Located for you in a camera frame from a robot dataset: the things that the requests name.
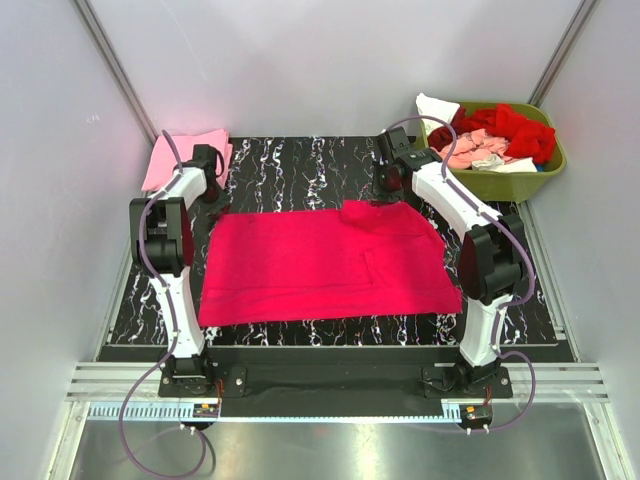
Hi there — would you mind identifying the magenta t shirt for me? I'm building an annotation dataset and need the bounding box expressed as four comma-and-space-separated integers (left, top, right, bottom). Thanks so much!
198, 200, 462, 327

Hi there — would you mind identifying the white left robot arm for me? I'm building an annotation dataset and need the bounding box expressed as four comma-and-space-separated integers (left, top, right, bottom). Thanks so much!
129, 166, 227, 396

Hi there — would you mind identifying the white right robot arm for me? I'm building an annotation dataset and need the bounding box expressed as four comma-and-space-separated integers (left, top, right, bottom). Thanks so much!
373, 162, 533, 397

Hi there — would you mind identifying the dark red garment in basket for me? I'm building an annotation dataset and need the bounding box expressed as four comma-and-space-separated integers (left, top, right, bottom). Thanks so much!
427, 119, 464, 151

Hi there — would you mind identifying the folded pink t shirt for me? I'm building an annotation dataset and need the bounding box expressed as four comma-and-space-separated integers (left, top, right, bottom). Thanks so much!
141, 129, 233, 192

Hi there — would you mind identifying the white cloth in basket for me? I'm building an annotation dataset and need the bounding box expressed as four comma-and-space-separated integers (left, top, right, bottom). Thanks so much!
416, 93, 460, 124

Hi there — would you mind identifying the peach garment in basket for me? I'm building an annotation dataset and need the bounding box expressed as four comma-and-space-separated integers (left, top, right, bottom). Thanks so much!
438, 129, 510, 170

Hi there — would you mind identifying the olive green plastic basket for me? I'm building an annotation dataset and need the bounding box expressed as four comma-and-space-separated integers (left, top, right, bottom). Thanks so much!
421, 101, 566, 203

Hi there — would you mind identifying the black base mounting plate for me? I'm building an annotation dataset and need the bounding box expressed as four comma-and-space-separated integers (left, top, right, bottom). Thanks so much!
157, 344, 513, 419

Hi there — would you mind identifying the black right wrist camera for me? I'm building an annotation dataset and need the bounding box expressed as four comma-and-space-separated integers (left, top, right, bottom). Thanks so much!
376, 127, 441, 171

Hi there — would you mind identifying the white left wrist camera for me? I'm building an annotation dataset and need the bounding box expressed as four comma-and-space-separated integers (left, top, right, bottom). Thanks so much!
191, 144, 225, 177

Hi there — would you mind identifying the left aluminium corner post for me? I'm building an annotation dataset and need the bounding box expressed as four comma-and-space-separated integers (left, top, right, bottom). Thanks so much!
70, 0, 158, 146

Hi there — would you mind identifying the aluminium corner post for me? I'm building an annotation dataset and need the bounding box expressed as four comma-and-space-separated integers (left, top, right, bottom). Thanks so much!
528, 0, 600, 107
70, 0, 158, 146

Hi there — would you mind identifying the right aluminium corner post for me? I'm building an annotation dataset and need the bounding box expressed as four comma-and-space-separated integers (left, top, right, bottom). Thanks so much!
528, 0, 600, 107

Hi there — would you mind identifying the aluminium frame rail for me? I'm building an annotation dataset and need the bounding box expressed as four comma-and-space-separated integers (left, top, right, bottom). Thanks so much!
65, 362, 608, 403

